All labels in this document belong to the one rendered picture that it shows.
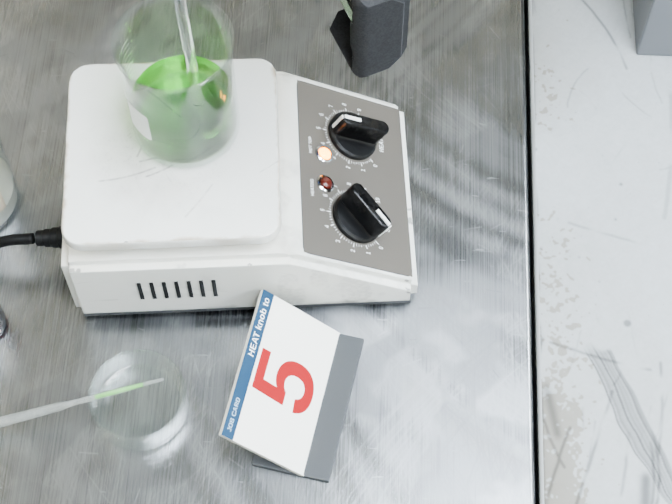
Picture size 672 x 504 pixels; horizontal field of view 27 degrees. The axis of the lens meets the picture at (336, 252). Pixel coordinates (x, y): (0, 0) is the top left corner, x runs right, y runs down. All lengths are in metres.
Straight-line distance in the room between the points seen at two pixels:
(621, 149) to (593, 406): 0.18
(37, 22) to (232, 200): 0.25
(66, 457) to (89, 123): 0.19
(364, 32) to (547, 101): 0.33
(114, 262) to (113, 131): 0.08
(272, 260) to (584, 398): 0.20
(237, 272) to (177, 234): 0.04
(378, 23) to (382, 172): 0.24
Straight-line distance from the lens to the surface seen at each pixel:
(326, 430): 0.80
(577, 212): 0.88
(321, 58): 0.93
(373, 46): 0.62
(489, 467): 0.80
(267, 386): 0.78
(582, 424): 0.82
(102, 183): 0.78
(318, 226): 0.79
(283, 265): 0.78
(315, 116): 0.83
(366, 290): 0.81
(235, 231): 0.76
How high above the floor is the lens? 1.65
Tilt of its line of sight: 62 degrees down
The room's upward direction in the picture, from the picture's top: straight up
